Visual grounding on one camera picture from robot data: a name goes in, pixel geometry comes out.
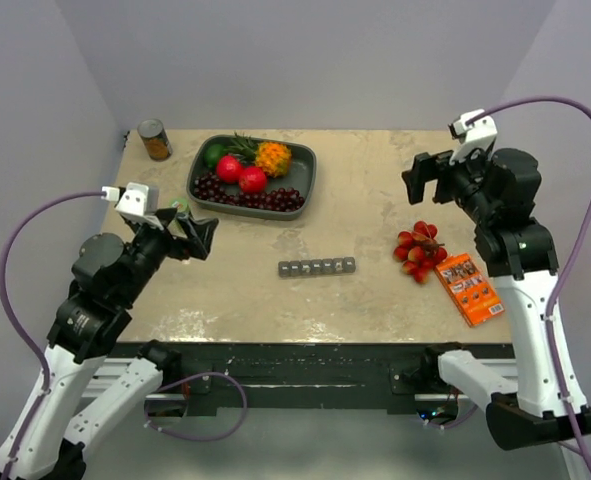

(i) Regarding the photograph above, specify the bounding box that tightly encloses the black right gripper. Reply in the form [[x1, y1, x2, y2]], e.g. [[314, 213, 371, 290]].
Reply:
[[403, 141, 498, 224]]

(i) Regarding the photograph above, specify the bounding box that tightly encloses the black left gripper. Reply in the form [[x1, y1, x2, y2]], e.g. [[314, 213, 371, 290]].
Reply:
[[119, 207, 218, 304]]

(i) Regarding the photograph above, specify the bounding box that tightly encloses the grey weekly pill organizer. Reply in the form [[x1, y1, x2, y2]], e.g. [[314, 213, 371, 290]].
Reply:
[[277, 257, 357, 278]]

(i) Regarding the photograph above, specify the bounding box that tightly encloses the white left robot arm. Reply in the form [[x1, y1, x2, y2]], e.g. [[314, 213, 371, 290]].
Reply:
[[0, 208, 219, 479]]

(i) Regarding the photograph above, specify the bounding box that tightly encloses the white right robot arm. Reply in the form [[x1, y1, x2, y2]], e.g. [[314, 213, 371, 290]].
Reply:
[[402, 148, 591, 450]]

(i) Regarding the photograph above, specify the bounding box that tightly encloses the green lidded jar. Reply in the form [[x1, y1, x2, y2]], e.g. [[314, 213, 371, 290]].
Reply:
[[168, 197, 190, 236]]

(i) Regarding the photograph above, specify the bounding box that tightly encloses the dark purple grape bunch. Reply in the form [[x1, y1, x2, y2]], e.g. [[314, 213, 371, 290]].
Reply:
[[189, 173, 306, 213]]

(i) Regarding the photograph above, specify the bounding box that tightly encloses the red toy apple left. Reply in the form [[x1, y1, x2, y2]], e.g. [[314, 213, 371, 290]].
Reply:
[[215, 155, 244, 185]]

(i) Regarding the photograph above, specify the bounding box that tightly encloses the red toy apple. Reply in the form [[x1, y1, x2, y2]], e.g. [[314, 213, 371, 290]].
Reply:
[[215, 155, 244, 185], [238, 166, 268, 194]]

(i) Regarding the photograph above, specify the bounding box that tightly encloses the red lychee fruit bunch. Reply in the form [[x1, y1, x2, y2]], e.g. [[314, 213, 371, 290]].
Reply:
[[393, 221, 448, 285]]

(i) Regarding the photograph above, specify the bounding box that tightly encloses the green toy lime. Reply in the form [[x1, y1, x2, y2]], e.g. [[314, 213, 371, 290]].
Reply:
[[203, 143, 227, 169]]

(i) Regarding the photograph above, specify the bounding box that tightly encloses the red toy apple right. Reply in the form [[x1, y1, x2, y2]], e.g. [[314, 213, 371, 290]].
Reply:
[[238, 166, 268, 194]]

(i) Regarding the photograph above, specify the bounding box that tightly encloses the tin can with orange label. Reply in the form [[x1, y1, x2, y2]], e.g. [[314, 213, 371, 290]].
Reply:
[[137, 119, 173, 161]]

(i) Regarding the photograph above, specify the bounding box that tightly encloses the orange toy pineapple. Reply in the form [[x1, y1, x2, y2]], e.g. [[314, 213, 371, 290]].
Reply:
[[226, 132, 293, 178]]

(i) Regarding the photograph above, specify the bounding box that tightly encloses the orange snack box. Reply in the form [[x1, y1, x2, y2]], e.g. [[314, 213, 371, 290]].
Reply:
[[434, 254, 505, 328]]

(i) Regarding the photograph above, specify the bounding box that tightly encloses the grey-green plastic fruit tray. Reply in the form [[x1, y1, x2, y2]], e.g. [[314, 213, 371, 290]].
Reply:
[[186, 134, 317, 221]]

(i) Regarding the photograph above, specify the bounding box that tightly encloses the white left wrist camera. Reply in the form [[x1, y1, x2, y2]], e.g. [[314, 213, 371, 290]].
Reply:
[[101, 182, 162, 230]]

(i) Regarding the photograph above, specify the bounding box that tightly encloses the black table front rail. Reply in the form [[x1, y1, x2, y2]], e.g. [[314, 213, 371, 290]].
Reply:
[[99, 339, 516, 417]]

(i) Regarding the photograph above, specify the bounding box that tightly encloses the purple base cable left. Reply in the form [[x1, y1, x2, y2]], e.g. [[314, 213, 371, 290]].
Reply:
[[142, 370, 249, 443]]

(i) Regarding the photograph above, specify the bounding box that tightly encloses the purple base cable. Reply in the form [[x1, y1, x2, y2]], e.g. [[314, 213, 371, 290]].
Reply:
[[424, 389, 481, 431], [142, 370, 249, 443]]

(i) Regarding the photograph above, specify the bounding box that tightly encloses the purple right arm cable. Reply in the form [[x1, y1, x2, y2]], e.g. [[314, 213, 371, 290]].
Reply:
[[467, 96, 591, 480]]

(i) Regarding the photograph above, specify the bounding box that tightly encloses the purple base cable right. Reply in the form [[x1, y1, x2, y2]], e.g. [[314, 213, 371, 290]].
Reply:
[[424, 389, 481, 431]]

